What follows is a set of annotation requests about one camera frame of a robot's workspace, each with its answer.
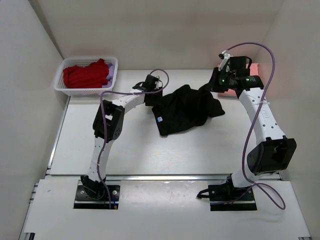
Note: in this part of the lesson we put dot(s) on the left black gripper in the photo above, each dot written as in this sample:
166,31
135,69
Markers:
158,102

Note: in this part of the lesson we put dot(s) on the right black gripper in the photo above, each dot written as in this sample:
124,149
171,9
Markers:
216,73

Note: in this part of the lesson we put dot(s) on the black t shirt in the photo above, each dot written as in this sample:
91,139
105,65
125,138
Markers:
184,109

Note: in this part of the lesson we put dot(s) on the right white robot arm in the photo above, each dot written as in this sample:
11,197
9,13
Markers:
273,151

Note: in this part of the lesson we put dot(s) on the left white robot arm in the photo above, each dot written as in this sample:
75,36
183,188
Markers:
107,127

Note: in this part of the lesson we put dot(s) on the folded pink t shirt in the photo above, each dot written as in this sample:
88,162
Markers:
254,70

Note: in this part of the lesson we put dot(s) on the red t shirt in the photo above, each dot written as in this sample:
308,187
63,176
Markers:
91,76

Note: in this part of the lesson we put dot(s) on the white plastic basket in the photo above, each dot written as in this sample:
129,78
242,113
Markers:
82,62

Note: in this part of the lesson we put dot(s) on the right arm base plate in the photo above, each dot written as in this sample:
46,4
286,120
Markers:
226,198

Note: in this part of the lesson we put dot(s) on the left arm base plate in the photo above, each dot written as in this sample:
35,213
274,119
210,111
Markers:
88,200

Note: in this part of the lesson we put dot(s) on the aluminium table rail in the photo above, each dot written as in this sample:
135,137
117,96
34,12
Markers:
211,151

